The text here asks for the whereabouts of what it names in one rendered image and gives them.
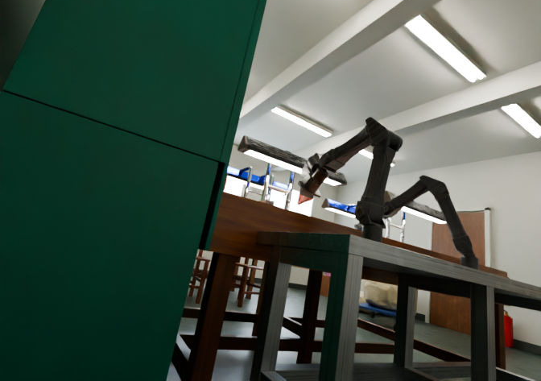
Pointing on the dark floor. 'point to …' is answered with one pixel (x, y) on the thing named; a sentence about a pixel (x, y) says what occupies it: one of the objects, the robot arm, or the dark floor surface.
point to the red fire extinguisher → (508, 330)
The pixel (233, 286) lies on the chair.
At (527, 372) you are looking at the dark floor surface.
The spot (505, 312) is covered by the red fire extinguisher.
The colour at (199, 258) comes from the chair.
